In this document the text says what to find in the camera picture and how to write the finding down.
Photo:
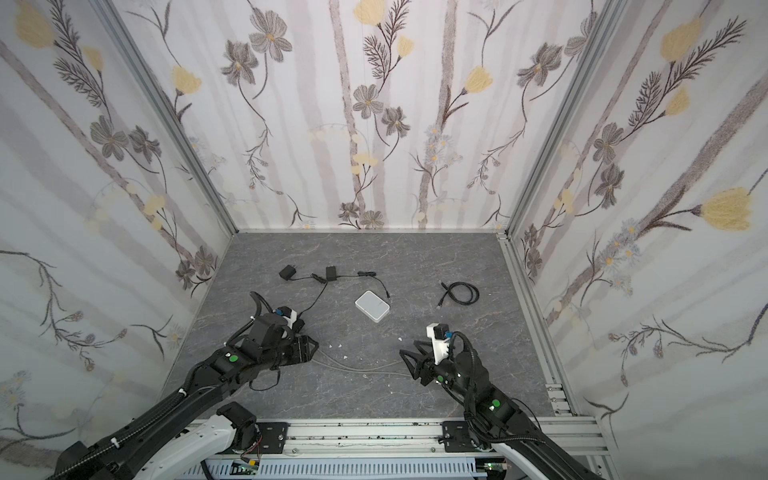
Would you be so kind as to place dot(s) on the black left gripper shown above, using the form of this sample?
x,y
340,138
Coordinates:
x,y
293,348

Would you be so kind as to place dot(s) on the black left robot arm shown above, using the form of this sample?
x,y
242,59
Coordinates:
x,y
198,419

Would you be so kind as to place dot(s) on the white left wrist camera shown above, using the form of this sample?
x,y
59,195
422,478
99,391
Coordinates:
x,y
288,314

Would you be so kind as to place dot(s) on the white slotted cable duct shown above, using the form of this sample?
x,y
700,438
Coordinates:
x,y
375,468

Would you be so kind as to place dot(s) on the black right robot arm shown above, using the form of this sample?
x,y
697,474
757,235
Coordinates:
x,y
495,421

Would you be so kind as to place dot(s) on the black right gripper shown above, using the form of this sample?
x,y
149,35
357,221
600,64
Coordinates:
x,y
424,366

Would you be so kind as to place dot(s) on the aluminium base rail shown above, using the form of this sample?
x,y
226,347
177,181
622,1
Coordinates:
x,y
366,438

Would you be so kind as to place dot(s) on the white rectangular device box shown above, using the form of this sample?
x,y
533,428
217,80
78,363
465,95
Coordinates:
x,y
372,306

